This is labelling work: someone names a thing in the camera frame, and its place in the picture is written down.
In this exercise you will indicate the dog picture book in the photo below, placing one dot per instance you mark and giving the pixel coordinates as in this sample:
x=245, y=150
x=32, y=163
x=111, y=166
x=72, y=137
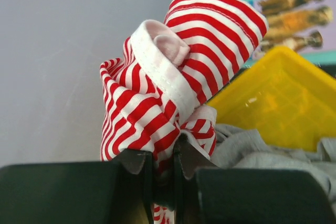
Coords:
x=304, y=26

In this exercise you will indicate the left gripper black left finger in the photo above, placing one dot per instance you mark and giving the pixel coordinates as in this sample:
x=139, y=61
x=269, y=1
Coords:
x=117, y=191

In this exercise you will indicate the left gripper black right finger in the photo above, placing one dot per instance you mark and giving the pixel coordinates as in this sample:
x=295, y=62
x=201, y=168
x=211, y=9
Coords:
x=205, y=193

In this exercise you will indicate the red white striped tank top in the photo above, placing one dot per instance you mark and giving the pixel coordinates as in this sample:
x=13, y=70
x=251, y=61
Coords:
x=158, y=90

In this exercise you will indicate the grey tank top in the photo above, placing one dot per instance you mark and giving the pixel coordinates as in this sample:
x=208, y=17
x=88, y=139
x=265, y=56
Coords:
x=238, y=148

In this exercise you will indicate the yellow plastic basket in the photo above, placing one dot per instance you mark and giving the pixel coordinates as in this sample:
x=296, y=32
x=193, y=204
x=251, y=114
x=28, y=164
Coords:
x=287, y=99

